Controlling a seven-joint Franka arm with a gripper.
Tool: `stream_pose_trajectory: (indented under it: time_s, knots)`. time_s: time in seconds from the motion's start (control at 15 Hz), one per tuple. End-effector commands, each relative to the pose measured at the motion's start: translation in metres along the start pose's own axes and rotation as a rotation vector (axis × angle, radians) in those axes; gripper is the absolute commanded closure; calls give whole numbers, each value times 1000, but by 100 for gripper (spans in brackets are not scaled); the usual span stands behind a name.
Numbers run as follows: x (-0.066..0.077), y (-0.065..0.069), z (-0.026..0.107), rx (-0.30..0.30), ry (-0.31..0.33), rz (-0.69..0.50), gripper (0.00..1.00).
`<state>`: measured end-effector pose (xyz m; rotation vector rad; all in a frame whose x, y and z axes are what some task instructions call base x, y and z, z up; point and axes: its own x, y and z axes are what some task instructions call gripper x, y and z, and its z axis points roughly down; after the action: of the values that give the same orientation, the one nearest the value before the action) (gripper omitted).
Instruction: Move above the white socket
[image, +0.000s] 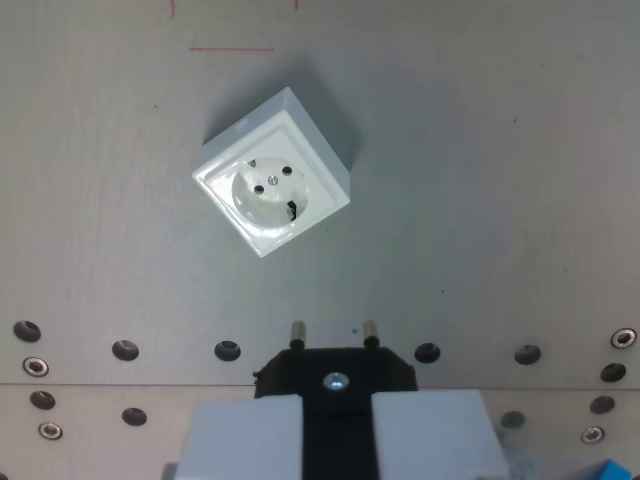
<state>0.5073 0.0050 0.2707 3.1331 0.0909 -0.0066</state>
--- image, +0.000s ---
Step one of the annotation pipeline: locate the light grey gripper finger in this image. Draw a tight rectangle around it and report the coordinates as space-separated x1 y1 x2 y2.
174 394 305 480
371 389 507 480

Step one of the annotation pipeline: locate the black two-pin power plug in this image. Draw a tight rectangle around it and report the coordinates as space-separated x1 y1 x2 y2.
252 319 419 480

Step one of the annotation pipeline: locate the blue plastic part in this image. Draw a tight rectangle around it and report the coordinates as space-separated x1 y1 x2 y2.
573 459 632 480

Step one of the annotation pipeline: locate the white wall socket box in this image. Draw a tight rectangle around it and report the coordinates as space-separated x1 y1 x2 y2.
191 86 352 259

